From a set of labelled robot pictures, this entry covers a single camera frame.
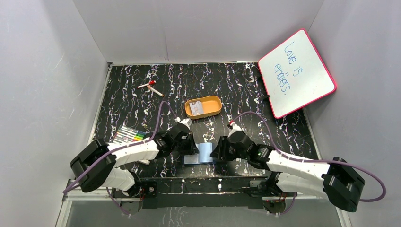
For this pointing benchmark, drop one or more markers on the pink framed whiteboard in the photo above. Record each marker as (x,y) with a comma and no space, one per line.
(295,75)

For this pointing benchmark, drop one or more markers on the white marker pen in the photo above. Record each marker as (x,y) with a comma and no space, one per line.
(155,91)

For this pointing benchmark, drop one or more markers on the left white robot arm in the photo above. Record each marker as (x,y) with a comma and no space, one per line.
(98,165)

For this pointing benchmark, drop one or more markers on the orange oval tray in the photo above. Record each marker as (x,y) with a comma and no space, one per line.
(212,106)

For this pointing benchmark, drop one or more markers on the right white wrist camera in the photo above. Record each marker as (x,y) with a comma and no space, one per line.
(234,127)

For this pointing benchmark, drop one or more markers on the red capped marker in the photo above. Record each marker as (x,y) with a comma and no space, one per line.
(147,84)

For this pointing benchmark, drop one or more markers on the grey credit card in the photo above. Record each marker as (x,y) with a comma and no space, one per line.
(196,108)

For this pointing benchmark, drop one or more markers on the colourful marker pen set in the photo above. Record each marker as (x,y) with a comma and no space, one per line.
(126,135)

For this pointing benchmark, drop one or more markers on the navy blue card holder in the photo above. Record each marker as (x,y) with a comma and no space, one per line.
(203,156)

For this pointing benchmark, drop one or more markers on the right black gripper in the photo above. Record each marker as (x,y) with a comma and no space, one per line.
(220,151)

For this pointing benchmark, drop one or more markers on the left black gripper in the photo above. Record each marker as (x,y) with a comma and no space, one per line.
(190,145)

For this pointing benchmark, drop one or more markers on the white whiteboard eraser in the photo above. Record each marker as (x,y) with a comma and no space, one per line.
(146,162)

